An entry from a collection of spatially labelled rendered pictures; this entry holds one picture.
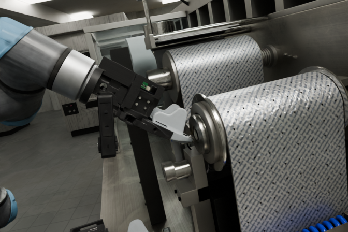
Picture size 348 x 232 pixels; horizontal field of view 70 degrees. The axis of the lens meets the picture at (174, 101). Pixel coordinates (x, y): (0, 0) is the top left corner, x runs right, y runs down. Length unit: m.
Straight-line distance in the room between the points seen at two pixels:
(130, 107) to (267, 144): 0.24
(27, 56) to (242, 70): 0.49
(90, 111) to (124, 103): 5.06
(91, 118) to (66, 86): 5.12
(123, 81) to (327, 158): 0.40
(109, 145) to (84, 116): 5.12
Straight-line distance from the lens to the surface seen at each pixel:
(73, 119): 5.63
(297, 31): 0.72
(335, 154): 0.57
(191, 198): 0.53
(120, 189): 1.10
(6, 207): 1.08
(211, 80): 0.65
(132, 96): 0.41
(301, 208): 0.57
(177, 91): 0.64
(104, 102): 0.43
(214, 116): 0.41
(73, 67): 0.41
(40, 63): 0.41
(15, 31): 0.43
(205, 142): 0.44
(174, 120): 0.44
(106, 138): 0.44
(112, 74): 0.42
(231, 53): 0.68
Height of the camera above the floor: 1.41
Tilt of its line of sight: 12 degrees down
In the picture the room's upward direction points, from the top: 11 degrees counter-clockwise
